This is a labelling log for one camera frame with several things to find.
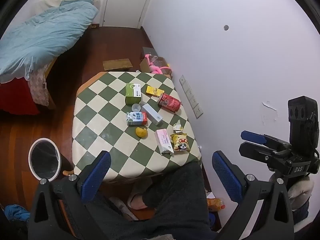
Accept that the blue cloth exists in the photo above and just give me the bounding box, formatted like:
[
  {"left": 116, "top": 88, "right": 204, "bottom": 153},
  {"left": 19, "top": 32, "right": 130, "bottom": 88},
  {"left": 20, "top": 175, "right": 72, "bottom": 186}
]
[{"left": 4, "top": 204, "right": 31, "bottom": 222}]

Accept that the yellow flat box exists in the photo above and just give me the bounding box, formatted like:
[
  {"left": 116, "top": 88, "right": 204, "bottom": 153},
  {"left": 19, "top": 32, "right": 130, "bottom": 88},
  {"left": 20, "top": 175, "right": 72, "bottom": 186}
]
[{"left": 146, "top": 85, "right": 165, "bottom": 97}]

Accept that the light blue duvet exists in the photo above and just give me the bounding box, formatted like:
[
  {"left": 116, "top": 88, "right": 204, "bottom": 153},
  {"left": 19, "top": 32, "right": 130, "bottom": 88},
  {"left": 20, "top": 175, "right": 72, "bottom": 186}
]
[{"left": 0, "top": 1, "right": 100, "bottom": 78}]

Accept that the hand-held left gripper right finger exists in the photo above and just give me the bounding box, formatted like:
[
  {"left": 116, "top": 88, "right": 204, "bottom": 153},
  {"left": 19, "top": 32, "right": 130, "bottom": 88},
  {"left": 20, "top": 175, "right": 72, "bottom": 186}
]
[{"left": 212, "top": 150, "right": 295, "bottom": 240}]

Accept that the person's right forearm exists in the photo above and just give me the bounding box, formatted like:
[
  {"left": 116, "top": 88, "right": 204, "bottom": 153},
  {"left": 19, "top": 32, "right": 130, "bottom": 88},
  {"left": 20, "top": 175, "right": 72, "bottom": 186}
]
[{"left": 287, "top": 175, "right": 315, "bottom": 212}]

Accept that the orange drink bottle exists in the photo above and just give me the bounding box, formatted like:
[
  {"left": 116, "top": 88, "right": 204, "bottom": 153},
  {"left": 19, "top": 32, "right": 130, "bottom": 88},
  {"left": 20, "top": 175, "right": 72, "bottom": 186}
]
[{"left": 207, "top": 197, "right": 226, "bottom": 212}]

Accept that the white grey carton box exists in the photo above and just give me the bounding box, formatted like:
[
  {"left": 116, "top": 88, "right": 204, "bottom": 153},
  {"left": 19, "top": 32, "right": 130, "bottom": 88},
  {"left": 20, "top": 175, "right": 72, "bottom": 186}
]
[{"left": 141, "top": 103, "right": 162, "bottom": 126}]

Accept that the flat brown cardboard piece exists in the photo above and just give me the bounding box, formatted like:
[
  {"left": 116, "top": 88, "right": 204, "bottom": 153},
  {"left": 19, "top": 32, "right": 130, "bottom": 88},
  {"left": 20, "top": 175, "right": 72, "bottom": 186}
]
[{"left": 103, "top": 58, "right": 132, "bottom": 72}]

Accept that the green medicine box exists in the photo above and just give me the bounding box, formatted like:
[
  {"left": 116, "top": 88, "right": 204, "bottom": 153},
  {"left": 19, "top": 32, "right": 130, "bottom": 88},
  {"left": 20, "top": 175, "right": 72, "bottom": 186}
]
[{"left": 125, "top": 83, "right": 142, "bottom": 105}]

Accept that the blue white milk carton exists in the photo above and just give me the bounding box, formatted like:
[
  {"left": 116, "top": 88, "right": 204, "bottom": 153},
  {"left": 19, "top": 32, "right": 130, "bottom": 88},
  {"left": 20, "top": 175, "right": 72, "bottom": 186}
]
[{"left": 126, "top": 111, "right": 148, "bottom": 126}]

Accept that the pink slipper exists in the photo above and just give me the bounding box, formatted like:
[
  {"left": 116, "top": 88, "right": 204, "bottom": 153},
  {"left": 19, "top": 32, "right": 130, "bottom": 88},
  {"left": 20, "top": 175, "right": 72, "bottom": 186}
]
[{"left": 127, "top": 186, "right": 149, "bottom": 210}]

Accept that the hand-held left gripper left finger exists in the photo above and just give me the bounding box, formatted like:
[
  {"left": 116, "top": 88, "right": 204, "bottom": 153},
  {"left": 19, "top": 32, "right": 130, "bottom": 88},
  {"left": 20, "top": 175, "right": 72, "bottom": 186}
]
[{"left": 27, "top": 151, "right": 112, "bottom": 240}]

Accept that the yellow panda snack packet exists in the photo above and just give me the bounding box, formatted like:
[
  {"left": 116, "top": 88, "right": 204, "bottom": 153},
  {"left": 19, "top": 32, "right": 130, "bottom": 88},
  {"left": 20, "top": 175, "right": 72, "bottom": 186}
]
[{"left": 170, "top": 133, "right": 191, "bottom": 152}]

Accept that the grey cardboard sheet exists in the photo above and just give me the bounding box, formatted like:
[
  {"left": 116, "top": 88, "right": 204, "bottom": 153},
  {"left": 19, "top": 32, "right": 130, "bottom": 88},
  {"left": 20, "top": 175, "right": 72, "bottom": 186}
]
[{"left": 142, "top": 46, "right": 157, "bottom": 57}]

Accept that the white door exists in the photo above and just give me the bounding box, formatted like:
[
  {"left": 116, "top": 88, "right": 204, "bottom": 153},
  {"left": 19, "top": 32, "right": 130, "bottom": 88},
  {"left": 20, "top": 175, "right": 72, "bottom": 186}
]
[{"left": 102, "top": 0, "right": 158, "bottom": 29}]

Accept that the person's dark trouser leg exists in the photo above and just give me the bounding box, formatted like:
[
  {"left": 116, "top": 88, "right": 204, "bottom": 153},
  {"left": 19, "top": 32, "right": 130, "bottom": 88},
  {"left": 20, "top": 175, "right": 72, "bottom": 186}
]
[{"left": 86, "top": 160, "right": 219, "bottom": 240}]

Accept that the green checkered table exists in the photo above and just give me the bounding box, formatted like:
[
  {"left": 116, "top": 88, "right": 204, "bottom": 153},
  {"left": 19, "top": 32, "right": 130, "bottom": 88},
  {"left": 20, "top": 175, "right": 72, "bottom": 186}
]
[{"left": 71, "top": 71, "right": 202, "bottom": 182}]

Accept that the pink white box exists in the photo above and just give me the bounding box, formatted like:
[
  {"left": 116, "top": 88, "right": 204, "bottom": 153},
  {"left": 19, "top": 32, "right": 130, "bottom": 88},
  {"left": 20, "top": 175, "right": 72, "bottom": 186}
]
[{"left": 154, "top": 128, "right": 174, "bottom": 155}]

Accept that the open cardboard box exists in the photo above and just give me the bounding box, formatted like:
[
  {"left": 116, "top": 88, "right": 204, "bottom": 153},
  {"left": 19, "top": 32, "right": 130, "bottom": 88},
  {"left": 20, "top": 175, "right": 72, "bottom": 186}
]
[{"left": 139, "top": 56, "right": 173, "bottom": 79}]

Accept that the white rimmed trash bin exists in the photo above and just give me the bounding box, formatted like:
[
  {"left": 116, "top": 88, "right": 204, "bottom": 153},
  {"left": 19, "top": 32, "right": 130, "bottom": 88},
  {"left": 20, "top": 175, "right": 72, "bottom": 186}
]
[{"left": 28, "top": 137, "right": 62, "bottom": 181}]

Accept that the cardboard box with pink toy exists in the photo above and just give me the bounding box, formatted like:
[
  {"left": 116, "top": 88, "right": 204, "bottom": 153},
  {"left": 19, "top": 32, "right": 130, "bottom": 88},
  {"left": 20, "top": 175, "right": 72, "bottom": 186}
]
[{"left": 144, "top": 54, "right": 173, "bottom": 75}]

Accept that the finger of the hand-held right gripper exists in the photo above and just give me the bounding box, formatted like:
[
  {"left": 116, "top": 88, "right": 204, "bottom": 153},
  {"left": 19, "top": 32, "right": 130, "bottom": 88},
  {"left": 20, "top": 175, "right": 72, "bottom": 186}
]
[
  {"left": 240, "top": 130, "right": 292, "bottom": 148},
  {"left": 238, "top": 141, "right": 278, "bottom": 162}
]

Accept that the red cloth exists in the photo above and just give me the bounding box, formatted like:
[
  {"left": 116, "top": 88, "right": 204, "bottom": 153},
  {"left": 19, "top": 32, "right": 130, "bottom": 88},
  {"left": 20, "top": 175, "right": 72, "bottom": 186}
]
[{"left": 0, "top": 78, "right": 40, "bottom": 115}]

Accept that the red drink can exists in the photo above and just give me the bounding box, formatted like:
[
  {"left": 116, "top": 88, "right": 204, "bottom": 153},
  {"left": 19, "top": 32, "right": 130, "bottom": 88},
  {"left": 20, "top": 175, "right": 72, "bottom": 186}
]
[{"left": 157, "top": 93, "right": 182, "bottom": 112}]

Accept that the patterned bed sheet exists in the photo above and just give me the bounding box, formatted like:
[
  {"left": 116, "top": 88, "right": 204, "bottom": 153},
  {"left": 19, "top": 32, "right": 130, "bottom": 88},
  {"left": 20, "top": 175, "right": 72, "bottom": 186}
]
[{"left": 27, "top": 64, "right": 52, "bottom": 107}]

